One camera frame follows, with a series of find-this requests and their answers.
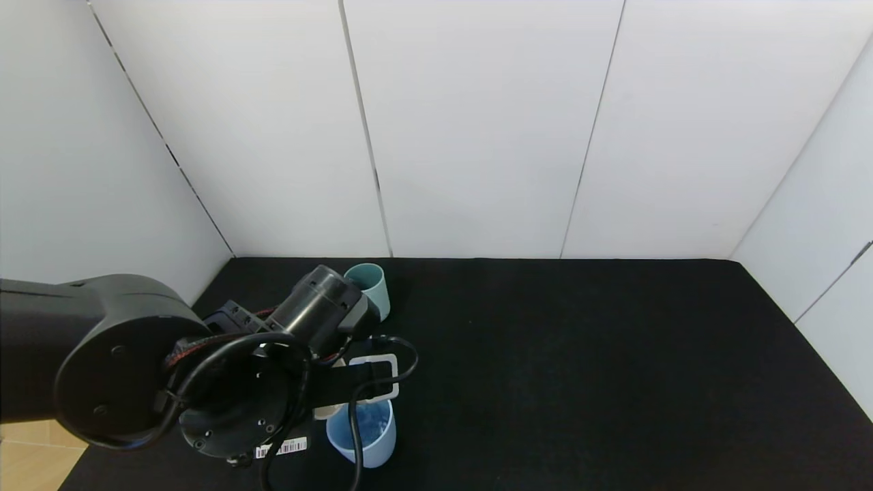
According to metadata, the light blue plastic cup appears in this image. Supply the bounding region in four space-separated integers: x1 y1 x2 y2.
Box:
326 399 397 470

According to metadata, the teal plastic cup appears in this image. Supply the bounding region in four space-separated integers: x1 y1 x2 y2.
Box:
343 263 391 323

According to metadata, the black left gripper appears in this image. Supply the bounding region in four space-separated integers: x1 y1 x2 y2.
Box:
253 416 314 460

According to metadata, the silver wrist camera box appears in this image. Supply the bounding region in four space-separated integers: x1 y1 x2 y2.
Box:
348 353 400 403

